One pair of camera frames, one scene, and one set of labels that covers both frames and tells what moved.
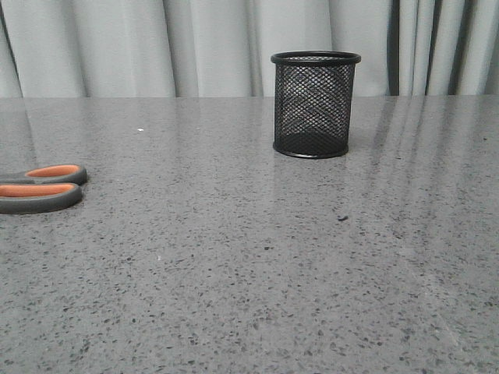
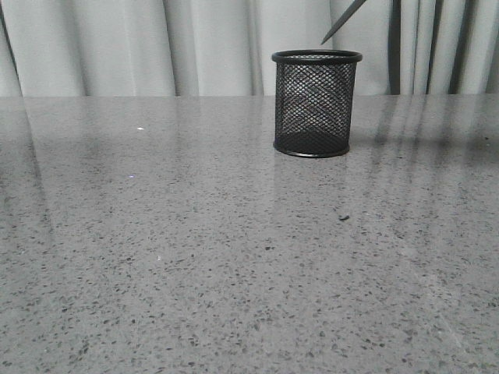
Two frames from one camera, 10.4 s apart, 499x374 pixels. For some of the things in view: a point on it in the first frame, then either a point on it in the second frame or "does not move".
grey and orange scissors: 42,189 to 349,14
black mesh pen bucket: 313,98 does not move
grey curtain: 223,48 does not move
